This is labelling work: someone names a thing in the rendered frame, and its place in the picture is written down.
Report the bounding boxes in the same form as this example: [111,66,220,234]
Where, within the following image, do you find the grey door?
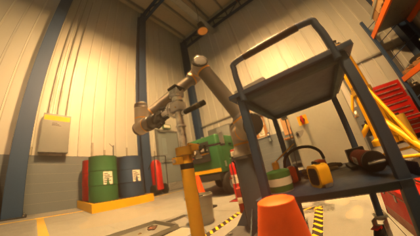
[154,128,180,185]

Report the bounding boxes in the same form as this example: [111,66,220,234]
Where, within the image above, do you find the blue steel trolley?
[228,17,420,236]

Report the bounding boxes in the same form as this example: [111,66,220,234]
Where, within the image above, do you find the green drum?
[87,155,119,204]

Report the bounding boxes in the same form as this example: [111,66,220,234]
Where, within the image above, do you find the red toolbox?
[379,178,420,236]

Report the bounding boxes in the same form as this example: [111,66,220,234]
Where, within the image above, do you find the grey inner tube with jack head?
[161,85,188,149]

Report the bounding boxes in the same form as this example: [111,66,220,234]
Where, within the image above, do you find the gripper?
[148,110,167,130]

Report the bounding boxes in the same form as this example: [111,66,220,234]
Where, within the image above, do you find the red drawer tool chest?
[371,79,420,135]

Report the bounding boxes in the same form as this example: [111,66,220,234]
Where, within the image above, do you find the red fire extinguisher on trolley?
[150,155,170,195]

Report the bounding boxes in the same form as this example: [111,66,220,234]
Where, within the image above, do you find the red drum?
[81,159,90,203]

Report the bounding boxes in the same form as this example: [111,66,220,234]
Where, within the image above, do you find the yellow steel work stand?
[342,54,420,160]

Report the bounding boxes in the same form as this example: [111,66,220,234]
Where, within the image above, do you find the orange blue shelf rack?
[358,0,420,111]

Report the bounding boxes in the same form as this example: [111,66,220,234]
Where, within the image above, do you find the grey flip lock lever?
[192,142,211,165]

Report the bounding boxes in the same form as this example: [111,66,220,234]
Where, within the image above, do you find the red white striped cone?
[228,159,245,214]

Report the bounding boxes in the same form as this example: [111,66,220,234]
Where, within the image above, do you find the green ground power cart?
[189,132,235,195]

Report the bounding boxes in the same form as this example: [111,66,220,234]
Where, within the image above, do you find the plain orange traffic cone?
[195,174,206,194]
[256,193,312,236]

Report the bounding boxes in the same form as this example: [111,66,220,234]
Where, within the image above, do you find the grey floor plate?
[106,220,180,236]

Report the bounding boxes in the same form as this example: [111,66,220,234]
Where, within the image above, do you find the grey bucket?
[198,191,216,227]

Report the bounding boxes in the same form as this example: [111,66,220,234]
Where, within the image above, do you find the yellow spill pallet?
[76,192,155,215]

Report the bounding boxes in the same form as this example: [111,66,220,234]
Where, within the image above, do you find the yellow tail stand outer tube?
[171,143,207,236]

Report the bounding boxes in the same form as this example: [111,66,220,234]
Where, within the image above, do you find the grey wall cabinet yellow stripe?
[37,113,72,155]

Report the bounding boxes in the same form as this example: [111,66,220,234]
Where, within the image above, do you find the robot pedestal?
[232,155,263,235]

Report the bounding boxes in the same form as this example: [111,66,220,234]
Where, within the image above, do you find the black red ear defenders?
[282,144,328,185]

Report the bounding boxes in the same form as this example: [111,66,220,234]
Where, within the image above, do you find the round ceiling lamp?
[196,21,209,37]

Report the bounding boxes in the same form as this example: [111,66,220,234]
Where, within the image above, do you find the yellow tape measure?
[306,161,335,189]

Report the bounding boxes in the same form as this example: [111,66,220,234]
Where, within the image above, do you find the red black torch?
[344,146,389,173]

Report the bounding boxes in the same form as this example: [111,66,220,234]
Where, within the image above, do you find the black jack handle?
[182,99,207,115]

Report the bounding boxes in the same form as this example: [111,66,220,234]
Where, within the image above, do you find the blue drum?
[117,155,146,199]

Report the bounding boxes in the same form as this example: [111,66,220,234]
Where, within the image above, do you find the green white tape roll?
[266,167,295,195]

